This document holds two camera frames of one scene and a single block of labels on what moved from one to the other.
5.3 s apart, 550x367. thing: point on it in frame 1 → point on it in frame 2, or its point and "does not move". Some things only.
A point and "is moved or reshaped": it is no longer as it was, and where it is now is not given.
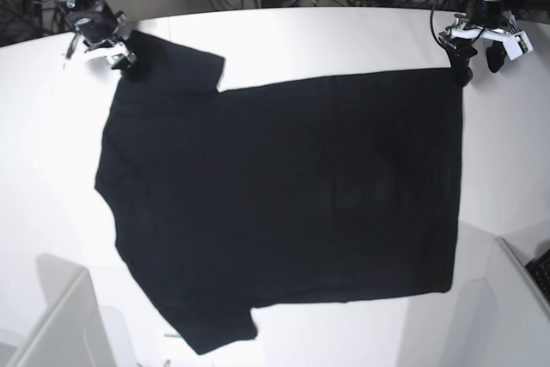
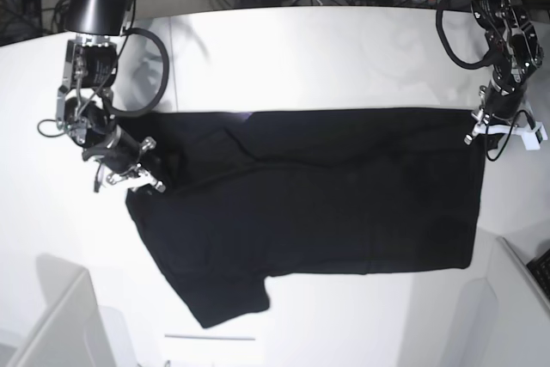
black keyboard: (540, 269) does not move
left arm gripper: (485, 19) → (504, 106)
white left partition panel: (70, 333) does not move
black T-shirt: (315, 190) is moved or reshaped
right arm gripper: (100, 26) → (123, 153)
